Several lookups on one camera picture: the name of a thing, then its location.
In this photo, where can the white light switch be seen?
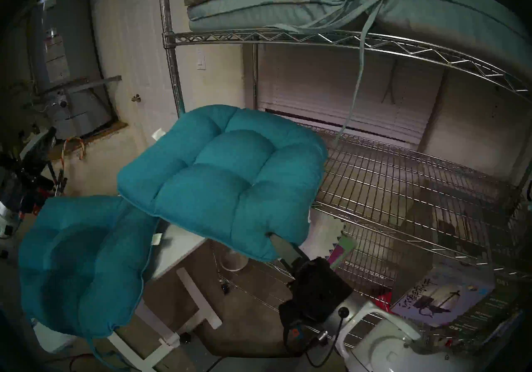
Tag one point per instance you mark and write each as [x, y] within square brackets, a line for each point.
[201, 59]

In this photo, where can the teal tufted seat cushion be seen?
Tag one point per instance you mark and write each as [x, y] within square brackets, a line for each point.
[224, 180]
[83, 263]

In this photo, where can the white zigzag paper stack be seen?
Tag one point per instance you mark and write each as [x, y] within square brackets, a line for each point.
[348, 246]

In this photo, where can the red plastic package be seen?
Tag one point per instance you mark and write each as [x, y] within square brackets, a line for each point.
[384, 298]

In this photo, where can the silver door knob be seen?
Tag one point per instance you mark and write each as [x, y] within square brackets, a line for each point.
[136, 98]

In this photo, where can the clear glass bowl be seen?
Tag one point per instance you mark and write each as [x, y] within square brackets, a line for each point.
[235, 263]

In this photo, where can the grey water heater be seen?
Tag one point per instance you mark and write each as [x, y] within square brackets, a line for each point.
[70, 42]

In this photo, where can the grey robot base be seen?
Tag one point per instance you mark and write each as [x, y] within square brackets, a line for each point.
[232, 363]

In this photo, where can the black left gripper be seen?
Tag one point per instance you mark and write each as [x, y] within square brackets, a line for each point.
[29, 186]

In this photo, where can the white folding table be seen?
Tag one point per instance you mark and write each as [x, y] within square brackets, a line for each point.
[178, 242]

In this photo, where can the white panel door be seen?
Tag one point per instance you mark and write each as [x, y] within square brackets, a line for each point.
[141, 63]

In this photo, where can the light blue cushion with ties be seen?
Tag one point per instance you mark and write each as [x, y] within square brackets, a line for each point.
[270, 5]

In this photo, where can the pink paper sheet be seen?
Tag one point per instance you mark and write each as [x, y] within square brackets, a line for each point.
[336, 259]

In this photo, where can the white window blinds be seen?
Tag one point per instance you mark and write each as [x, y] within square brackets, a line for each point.
[332, 84]

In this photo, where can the striped candy cane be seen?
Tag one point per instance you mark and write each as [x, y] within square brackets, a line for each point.
[63, 150]

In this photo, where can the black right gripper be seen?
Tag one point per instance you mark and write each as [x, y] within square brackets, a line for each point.
[318, 292]

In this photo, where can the LED lamp box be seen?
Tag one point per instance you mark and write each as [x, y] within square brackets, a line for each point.
[440, 296]

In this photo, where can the white zigzag edged paper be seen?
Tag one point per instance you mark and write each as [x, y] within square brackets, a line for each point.
[326, 229]

